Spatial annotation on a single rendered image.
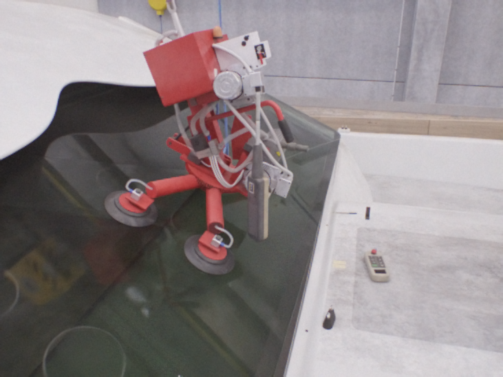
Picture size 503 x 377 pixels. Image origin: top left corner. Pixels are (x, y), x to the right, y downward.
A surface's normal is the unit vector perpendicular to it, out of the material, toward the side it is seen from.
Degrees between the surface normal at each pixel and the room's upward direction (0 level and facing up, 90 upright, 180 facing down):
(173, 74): 90
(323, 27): 90
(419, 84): 90
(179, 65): 90
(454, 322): 0
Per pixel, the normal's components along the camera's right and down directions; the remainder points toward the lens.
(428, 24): -0.25, 0.40
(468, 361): 0.00, -0.91
